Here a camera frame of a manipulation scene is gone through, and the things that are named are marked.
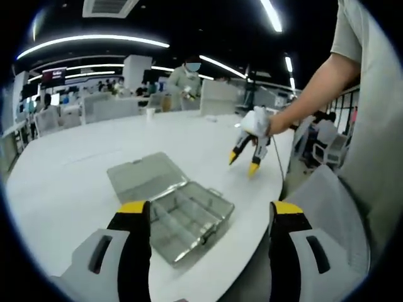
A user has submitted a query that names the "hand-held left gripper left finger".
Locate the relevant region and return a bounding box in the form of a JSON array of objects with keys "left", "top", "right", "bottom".
[{"left": 49, "top": 200, "right": 152, "bottom": 302}]

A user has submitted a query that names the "white desk partition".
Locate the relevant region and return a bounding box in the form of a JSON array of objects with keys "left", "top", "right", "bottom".
[
  {"left": 83, "top": 94, "right": 140, "bottom": 124},
  {"left": 200, "top": 80, "right": 239, "bottom": 116}
]

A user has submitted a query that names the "grey mesh chair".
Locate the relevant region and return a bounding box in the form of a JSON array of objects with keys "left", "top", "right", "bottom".
[{"left": 281, "top": 165, "right": 371, "bottom": 284}]

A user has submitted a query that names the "black tripod stand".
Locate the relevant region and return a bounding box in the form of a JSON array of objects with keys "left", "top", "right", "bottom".
[{"left": 245, "top": 64, "right": 263, "bottom": 108}]

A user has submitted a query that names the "long clear plastic divider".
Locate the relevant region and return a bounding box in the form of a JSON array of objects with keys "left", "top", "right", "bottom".
[{"left": 150, "top": 192, "right": 215, "bottom": 240}]

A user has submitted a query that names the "transparent grey guide fixture box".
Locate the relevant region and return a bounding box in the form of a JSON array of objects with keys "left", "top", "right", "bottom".
[{"left": 106, "top": 152, "right": 236, "bottom": 269}]

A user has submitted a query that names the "red wall screen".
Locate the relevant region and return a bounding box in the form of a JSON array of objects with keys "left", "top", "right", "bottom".
[{"left": 42, "top": 67, "right": 67, "bottom": 86}]

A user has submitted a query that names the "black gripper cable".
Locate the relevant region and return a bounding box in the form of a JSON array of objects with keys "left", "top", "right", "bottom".
[{"left": 270, "top": 134, "right": 287, "bottom": 182}]

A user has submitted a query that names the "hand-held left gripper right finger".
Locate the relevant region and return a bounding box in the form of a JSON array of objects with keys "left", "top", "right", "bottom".
[{"left": 269, "top": 200, "right": 370, "bottom": 302}]

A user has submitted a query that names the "white office chair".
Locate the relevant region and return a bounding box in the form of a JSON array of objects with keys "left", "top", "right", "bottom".
[{"left": 313, "top": 135, "right": 348, "bottom": 172}]

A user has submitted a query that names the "ceiling air vent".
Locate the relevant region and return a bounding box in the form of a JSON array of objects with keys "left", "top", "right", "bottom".
[{"left": 82, "top": 0, "right": 140, "bottom": 18}]

